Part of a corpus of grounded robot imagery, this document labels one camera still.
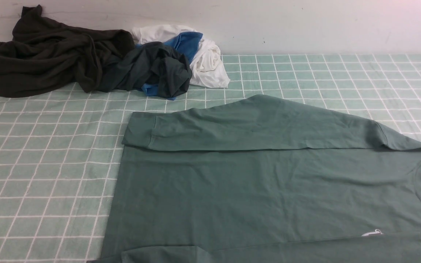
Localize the green long-sleeved shirt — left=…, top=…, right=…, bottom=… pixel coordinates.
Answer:
left=95, top=95, right=421, bottom=263

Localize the white crumpled garment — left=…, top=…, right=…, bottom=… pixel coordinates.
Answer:
left=131, top=24, right=230, bottom=88

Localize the dark green crumpled garment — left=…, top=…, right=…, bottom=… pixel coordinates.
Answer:
left=95, top=42, right=192, bottom=99

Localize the blue crumpled garment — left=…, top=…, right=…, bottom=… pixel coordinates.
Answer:
left=141, top=31, right=202, bottom=100

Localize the green checkered tablecloth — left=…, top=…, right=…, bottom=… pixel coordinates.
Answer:
left=0, top=54, right=421, bottom=263

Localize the dark brown crumpled garment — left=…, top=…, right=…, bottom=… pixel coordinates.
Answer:
left=0, top=5, right=135, bottom=98

